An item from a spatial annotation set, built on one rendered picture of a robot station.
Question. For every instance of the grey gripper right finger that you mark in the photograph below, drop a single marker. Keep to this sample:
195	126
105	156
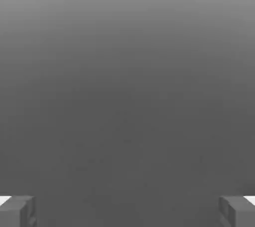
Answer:
241	214

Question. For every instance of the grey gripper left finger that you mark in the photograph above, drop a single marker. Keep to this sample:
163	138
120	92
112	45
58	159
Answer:
14	213

